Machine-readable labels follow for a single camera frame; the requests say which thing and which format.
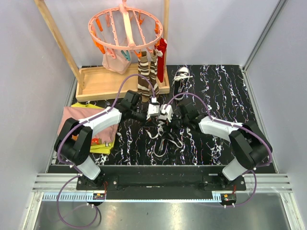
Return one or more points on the pink hanging garment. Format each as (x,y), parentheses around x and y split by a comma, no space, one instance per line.
(119,64)

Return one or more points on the pink round clip hanger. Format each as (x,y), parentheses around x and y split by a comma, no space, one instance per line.
(95,28)

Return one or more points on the wooden drying rack stand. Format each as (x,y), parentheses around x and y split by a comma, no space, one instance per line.
(97,83)

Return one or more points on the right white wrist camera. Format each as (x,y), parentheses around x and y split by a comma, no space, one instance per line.
(166,112)

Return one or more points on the right brown striped sock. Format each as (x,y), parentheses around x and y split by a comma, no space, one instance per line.
(153,72)

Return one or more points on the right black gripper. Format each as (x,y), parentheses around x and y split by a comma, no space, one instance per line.
(172,125)

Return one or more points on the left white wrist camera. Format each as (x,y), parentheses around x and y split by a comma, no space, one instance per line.
(153,108)

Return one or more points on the black white sneaker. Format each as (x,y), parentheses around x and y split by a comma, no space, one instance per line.
(181,82)
(163,132)

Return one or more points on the pink folded t-shirt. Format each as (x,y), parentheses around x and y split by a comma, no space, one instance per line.
(69,112)

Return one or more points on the black marble pattern mat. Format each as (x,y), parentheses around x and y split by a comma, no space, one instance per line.
(218,89)

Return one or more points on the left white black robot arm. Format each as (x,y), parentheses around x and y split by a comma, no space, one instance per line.
(75,137)

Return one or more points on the white shoelace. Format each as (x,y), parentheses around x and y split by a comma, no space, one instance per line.
(171,139)

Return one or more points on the brown striped sock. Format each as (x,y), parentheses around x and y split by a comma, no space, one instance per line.
(143,69)
(153,72)

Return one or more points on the yellow-green folded garment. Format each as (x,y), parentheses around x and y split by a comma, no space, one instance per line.
(96,145)

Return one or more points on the red hanging cloth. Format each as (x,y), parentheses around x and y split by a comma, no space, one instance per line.
(161,49)

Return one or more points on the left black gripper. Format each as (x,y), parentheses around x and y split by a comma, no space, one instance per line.
(145,118)

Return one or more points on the left brown striped sock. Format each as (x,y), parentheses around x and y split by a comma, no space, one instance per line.
(143,69)

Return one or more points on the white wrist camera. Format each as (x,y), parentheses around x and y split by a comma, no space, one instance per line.
(153,108)
(166,112)

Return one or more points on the grey slotted cable duct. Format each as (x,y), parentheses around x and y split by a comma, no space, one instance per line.
(74,196)

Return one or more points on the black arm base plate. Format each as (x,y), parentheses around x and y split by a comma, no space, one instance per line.
(157,183)

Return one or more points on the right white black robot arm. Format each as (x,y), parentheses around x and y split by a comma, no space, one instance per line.
(249,144)

